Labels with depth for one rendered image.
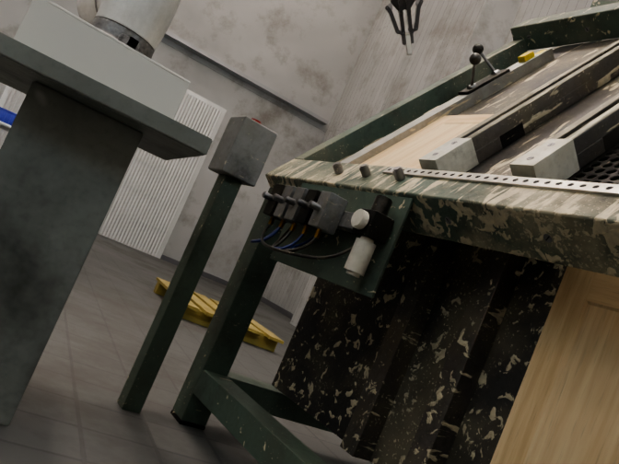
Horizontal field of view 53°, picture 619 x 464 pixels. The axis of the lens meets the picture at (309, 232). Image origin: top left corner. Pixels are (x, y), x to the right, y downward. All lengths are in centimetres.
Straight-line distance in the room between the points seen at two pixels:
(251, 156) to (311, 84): 960
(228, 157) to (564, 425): 113
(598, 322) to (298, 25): 1051
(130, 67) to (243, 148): 54
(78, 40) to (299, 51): 1010
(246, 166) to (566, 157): 93
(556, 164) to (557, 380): 43
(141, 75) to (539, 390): 106
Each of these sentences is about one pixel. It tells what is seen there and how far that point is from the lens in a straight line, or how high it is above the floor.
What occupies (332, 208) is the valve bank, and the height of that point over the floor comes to 73.
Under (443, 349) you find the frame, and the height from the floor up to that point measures 53.
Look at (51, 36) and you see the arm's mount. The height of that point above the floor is 80.
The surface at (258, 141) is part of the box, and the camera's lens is 189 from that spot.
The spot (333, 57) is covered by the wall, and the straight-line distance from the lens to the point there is 1171.
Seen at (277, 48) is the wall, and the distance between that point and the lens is 1132.
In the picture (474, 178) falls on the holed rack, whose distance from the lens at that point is 136.
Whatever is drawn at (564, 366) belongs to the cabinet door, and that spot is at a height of 59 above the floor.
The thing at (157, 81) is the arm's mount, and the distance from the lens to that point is 145.
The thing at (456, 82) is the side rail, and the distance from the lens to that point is 242.
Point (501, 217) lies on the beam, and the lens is 123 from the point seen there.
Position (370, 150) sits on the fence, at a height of 98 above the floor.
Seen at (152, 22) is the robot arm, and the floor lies 96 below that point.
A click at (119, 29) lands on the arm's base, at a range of 155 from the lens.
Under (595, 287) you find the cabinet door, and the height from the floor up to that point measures 76.
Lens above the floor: 54
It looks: 5 degrees up
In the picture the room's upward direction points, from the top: 23 degrees clockwise
